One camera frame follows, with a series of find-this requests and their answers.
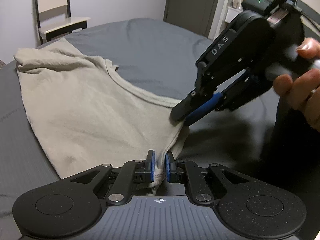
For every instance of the person's right hand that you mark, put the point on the person's right hand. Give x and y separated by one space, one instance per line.
301 94

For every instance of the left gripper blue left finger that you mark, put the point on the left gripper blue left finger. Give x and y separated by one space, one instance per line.
126 178

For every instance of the beige t-shirt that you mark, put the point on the beige t-shirt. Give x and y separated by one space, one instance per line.
85 114

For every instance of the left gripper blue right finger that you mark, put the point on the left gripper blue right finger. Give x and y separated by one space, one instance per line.
189 174

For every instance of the white black wooden chair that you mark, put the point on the white black wooden chair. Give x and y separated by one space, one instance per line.
53 19

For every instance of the grey door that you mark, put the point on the grey door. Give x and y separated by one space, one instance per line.
193 15

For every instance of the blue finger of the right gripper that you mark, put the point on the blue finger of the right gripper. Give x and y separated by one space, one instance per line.
189 104
202 110

